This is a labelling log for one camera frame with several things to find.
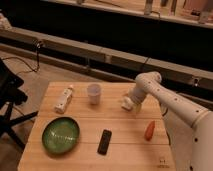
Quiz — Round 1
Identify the orange carrot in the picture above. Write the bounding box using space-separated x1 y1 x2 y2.
144 121 155 141

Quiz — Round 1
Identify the wooden table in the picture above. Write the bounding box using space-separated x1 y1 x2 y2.
18 82 176 171

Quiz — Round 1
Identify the green bowl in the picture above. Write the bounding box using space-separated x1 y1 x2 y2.
42 117 80 155

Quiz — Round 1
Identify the black cable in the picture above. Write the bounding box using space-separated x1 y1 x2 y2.
0 39 44 76

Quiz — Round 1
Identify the white plastic bottle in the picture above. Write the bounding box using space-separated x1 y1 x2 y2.
54 85 74 114

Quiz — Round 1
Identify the white sponge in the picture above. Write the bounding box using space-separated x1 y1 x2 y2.
121 96 133 111

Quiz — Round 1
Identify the black remote control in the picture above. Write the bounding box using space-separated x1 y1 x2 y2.
97 130 112 155

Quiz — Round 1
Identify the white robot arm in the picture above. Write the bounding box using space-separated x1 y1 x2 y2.
125 72 213 171

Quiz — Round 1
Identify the black office chair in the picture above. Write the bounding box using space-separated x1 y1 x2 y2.
0 59 38 149

